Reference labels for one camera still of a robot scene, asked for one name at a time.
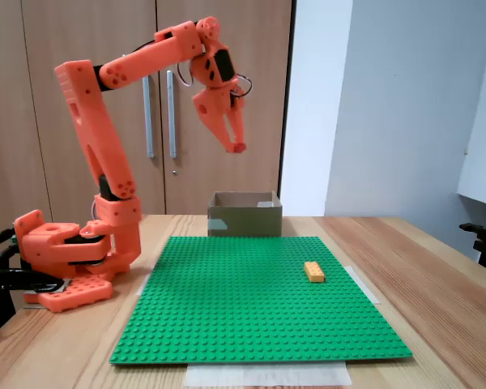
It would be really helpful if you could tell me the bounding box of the brown cardboard box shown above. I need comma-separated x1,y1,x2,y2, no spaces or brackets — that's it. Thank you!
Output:
207,190,284,238

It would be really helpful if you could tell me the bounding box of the yellow lego block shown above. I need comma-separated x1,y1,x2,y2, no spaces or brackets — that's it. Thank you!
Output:
303,261,327,284

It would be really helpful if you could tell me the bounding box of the green lego baseplate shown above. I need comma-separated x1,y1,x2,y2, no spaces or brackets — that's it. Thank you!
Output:
109,235,414,366

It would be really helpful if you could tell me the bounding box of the wooden cabinet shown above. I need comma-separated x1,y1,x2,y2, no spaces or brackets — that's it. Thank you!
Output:
0,0,297,244

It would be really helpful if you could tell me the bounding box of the narrow masking tape strip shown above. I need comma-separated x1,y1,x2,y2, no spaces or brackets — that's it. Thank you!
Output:
135,263,157,297

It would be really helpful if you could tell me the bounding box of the short masking tape strip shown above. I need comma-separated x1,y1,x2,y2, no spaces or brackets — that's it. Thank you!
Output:
346,265,382,306

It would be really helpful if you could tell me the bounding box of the white board panel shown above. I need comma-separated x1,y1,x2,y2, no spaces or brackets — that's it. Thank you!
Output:
456,0,486,208

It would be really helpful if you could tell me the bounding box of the long masking tape strip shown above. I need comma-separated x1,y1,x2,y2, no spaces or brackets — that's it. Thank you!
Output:
185,361,353,388

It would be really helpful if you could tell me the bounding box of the black table clamp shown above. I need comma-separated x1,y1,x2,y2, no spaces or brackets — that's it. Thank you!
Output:
0,267,66,337

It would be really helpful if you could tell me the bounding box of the gripper servo cable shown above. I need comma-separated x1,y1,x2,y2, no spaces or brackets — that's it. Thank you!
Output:
176,60,254,98

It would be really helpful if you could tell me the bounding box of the metal cabinet handle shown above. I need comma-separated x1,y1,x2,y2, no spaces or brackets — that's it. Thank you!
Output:
142,75,156,160
165,70,178,160

